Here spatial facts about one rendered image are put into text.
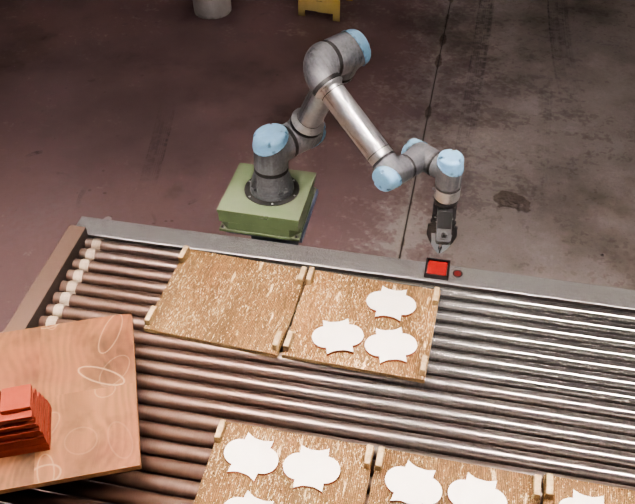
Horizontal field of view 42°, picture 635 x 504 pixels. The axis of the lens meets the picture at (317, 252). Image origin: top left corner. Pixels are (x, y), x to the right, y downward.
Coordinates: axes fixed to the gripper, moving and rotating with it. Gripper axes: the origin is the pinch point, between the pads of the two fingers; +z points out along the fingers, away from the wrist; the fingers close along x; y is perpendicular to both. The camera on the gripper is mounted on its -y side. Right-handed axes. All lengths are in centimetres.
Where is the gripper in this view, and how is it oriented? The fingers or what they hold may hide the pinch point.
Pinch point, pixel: (439, 251)
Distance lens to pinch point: 258.2
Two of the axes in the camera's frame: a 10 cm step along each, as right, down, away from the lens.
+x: -9.8, -1.2, 1.3
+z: 0.1, 7.2, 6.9
